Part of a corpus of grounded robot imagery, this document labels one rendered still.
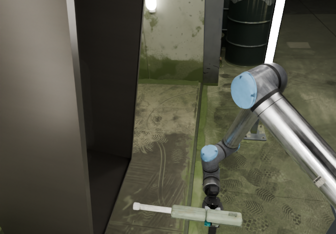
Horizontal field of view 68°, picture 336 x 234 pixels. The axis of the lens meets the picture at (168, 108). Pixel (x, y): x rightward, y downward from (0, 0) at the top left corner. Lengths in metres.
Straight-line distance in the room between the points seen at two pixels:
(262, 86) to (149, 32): 2.08
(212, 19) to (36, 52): 2.30
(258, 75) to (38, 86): 0.66
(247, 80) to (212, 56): 2.00
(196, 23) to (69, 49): 2.30
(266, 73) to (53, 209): 0.82
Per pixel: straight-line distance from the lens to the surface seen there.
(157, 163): 2.04
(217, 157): 1.34
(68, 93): 0.53
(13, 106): 0.63
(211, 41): 2.76
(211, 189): 1.23
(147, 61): 2.96
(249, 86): 0.85
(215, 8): 2.66
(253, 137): 2.34
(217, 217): 1.18
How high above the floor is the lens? 1.58
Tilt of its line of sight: 36 degrees down
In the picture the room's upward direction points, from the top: 4 degrees counter-clockwise
